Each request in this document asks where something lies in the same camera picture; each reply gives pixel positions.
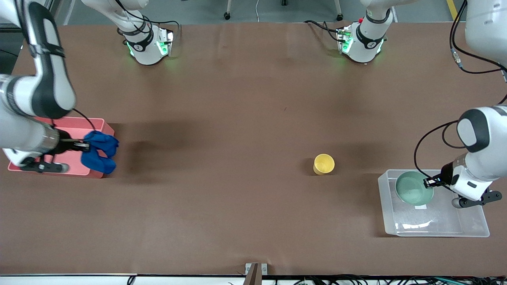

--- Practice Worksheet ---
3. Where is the mint green bowl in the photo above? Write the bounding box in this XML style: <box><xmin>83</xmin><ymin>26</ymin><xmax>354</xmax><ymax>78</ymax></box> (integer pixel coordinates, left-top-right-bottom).
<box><xmin>395</xmin><ymin>170</ymin><xmax>435</xmax><ymax>207</ymax></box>

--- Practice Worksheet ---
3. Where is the blue cloth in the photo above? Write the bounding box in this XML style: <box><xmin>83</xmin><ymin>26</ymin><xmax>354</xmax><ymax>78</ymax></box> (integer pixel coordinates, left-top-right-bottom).
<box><xmin>81</xmin><ymin>131</ymin><xmax>120</xmax><ymax>175</ymax></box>

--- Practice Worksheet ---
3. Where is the yellow plastic cup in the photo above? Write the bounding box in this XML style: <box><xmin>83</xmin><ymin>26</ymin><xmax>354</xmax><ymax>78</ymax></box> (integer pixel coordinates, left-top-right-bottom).
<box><xmin>313</xmin><ymin>154</ymin><xmax>335</xmax><ymax>175</ymax></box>

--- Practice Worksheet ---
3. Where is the clear plastic storage box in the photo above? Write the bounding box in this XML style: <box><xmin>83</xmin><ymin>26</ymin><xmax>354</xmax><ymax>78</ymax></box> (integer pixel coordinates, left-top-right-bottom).
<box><xmin>377</xmin><ymin>169</ymin><xmax>490</xmax><ymax>238</ymax></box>

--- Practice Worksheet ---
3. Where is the pink plastic bin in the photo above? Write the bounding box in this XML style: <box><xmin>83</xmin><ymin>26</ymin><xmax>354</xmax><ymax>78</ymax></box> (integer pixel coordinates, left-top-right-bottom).
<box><xmin>8</xmin><ymin>117</ymin><xmax>115</xmax><ymax>179</ymax></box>

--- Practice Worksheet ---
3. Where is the wheeled chair base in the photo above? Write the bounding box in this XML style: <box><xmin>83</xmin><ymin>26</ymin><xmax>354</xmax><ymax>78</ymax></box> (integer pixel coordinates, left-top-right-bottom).
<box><xmin>223</xmin><ymin>0</ymin><xmax>344</xmax><ymax>21</ymax></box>

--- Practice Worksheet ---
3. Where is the black cable bundle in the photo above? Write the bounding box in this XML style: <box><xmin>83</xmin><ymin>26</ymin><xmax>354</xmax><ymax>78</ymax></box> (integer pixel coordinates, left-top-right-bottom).
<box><xmin>273</xmin><ymin>274</ymin><xmax>507</xmax><ymax>285</ymax></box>

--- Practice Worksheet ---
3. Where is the black right base cable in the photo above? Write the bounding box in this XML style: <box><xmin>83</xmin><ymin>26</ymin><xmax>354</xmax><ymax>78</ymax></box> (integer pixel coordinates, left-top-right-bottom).
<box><xmin>115</xmin><ymin>0</ymin><xmax>182</xmax><ymax>40</ymax></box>

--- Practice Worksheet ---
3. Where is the black base cable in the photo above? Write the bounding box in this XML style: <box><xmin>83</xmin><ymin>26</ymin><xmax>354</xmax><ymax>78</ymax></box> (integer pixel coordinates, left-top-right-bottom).
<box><xmin>115</xmin><ymin>0</ymin><xmax>182</xmax><ymax>40</ymax></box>
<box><xmin>304</xmin><ymin>20</ymin><xmax>341</xmax><ymax>40</ymax></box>

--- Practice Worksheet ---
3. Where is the metal table edge bracket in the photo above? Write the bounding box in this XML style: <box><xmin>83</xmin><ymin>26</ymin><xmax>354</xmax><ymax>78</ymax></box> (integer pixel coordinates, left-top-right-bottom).
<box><xmin>245</xmin><ymin>262</ymin><xmax>268</xmax><ymax>285</ymax></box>

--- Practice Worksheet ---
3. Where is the black left base cable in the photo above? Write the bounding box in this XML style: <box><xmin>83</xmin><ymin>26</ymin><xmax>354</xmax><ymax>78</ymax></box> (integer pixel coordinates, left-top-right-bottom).
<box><xmin>304</xmin><ymin>20</ymin><xmax>341</xmax><ymax>40</ymax></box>

